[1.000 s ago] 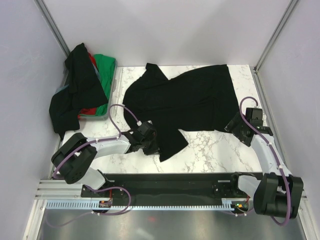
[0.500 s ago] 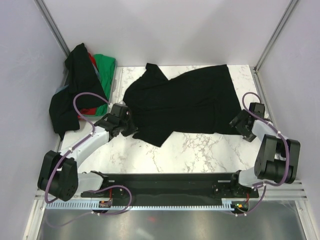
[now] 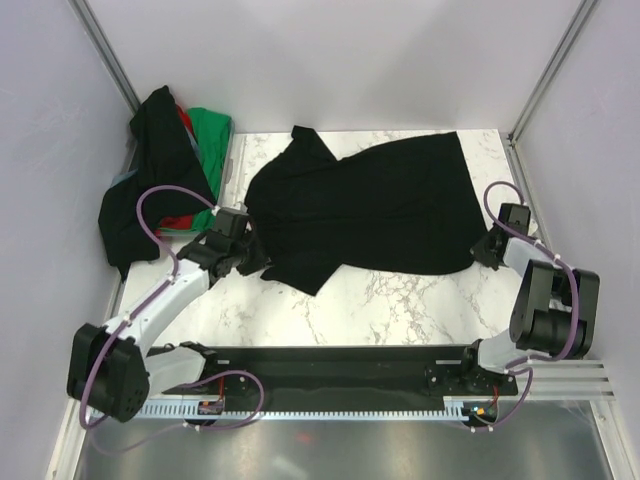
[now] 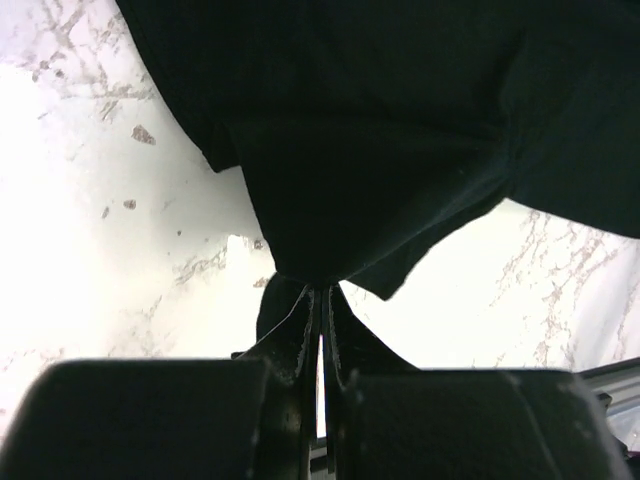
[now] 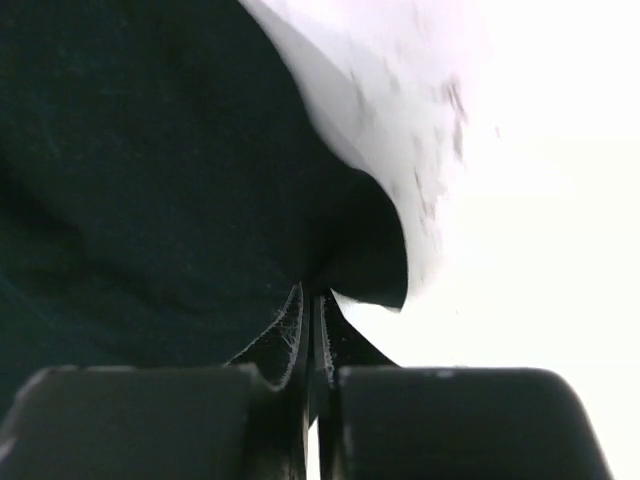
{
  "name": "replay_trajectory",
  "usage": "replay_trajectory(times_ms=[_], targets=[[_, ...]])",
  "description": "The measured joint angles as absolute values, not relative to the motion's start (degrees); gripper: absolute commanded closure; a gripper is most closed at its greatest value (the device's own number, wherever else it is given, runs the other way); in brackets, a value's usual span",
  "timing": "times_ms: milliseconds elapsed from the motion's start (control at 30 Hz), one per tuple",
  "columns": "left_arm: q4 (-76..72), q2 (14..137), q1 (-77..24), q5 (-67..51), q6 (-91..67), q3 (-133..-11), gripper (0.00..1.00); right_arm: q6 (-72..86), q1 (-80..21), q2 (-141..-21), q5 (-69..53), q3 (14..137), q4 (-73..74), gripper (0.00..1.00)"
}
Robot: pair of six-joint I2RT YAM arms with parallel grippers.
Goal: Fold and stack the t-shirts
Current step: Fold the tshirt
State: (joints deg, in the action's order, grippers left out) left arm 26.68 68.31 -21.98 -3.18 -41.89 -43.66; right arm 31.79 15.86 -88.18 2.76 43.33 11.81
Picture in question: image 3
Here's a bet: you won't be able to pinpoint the black t shirt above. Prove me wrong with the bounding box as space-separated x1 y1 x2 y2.
98 86 213 279
244 126 487 295

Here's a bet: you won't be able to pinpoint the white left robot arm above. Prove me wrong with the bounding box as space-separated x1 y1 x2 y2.
67 208 259 429

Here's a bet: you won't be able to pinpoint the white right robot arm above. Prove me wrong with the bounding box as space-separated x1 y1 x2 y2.
457 203 600 394

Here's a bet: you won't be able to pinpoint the green t shirt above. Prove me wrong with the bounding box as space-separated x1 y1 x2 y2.
187 107 232 204

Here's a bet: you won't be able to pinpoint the clear plastic bin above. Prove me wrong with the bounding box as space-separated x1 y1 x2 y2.
99 107 232 251

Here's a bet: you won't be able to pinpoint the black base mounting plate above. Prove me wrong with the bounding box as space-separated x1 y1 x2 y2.
171 345 518 409

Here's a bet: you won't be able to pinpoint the right aluminium frame post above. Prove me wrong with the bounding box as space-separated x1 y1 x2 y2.
506 0 601 146

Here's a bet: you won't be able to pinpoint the aluminium frame post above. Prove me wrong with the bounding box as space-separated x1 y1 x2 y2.
69 0 141 113
506 0 601 146

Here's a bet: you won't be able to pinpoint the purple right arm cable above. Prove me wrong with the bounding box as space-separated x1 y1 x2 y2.
464 180 580 434

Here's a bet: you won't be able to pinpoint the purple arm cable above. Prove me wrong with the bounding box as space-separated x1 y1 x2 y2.
464 180 580 434
79 184 265 456

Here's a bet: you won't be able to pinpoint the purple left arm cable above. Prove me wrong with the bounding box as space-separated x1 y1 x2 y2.
79 184 265 456

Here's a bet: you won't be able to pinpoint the aluminium front rail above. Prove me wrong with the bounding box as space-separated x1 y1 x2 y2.
69 357 615 401

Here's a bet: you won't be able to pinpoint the white slotted cable duct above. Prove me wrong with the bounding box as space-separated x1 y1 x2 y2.
134 395 501 420

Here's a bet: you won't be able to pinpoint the left aluminium frame post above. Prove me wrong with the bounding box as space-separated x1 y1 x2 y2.
69 0 141 113

